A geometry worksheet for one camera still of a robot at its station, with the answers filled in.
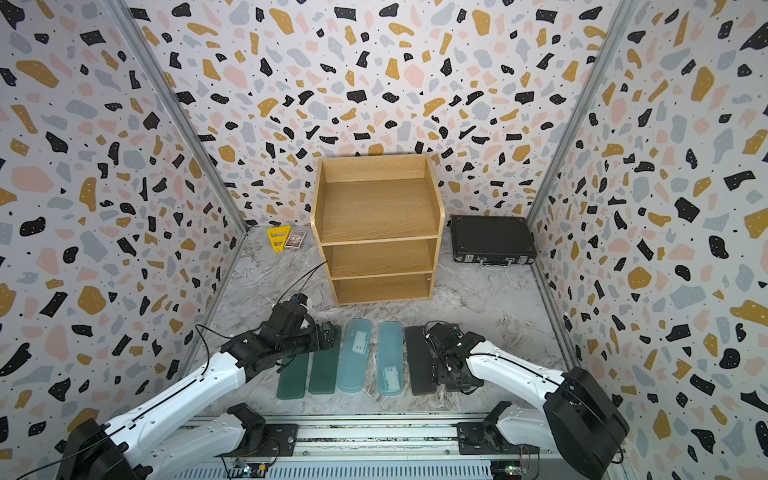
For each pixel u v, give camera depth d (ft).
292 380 2.72
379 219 2.62
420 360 2.96
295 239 3.83
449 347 2.21
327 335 2.40
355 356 2.88
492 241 3.90
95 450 1.36
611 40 2.46
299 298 2.40
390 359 2.90
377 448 2.40
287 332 2.04
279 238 3.87
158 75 2.60
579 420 1.35
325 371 2.78
